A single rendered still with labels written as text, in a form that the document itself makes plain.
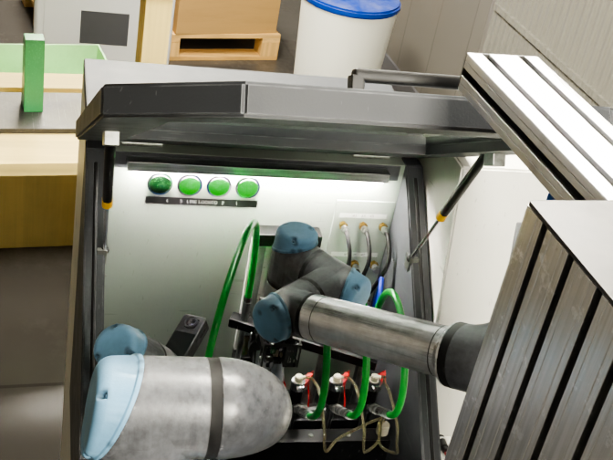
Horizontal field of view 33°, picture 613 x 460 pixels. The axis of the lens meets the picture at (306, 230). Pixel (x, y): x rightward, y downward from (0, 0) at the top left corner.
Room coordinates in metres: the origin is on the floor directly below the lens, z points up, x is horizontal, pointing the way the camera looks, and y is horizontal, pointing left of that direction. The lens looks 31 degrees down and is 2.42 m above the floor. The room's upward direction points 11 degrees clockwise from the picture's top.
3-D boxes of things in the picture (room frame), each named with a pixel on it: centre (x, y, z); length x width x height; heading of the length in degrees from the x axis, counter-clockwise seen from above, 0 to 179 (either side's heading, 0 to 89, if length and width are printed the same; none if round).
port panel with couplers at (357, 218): (1.91, -0.12, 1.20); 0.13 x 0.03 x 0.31; 108
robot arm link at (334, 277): (1.45, -0.06, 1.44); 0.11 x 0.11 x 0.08; 56
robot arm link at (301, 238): (1.52, 0.01, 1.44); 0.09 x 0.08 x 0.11; 56
